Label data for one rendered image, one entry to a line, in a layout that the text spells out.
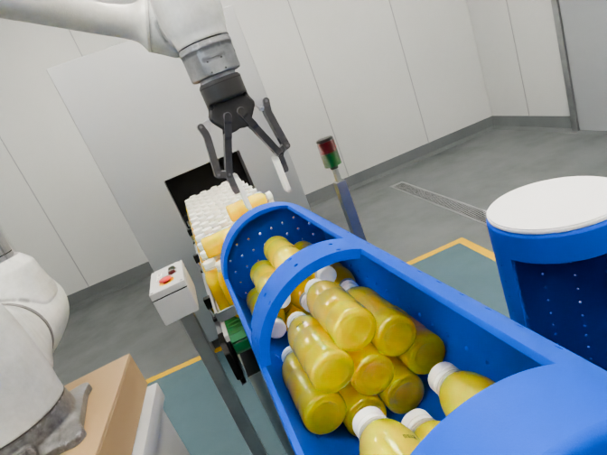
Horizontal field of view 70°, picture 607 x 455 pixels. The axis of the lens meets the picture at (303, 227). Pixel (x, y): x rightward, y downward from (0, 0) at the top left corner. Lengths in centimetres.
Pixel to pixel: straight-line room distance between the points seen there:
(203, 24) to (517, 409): 66
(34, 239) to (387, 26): 481
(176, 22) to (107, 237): 494
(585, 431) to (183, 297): 106
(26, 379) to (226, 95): 55
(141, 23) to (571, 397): 84
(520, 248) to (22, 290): 99
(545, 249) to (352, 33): 483
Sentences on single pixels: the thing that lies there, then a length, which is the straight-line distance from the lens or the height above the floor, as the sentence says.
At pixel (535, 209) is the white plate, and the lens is 108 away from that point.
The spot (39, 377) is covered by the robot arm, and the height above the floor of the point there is 119.
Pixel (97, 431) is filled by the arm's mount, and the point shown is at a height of 108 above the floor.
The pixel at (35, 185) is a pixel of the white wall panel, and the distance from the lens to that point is 568.
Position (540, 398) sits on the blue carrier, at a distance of 34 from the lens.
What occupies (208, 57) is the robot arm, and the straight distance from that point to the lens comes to 76.
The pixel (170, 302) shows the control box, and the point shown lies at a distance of 125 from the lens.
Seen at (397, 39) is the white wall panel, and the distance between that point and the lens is 582.
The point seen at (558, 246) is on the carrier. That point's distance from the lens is 100.
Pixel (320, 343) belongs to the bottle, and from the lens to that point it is 64.
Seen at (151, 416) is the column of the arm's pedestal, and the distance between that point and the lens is 95.
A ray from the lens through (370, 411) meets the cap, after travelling 53.
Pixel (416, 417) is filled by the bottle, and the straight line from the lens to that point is 57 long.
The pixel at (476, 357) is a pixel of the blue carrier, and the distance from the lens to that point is 66.
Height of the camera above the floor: 147
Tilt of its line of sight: 18 degrees down
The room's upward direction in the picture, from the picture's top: 22 degrees counter-clockwise
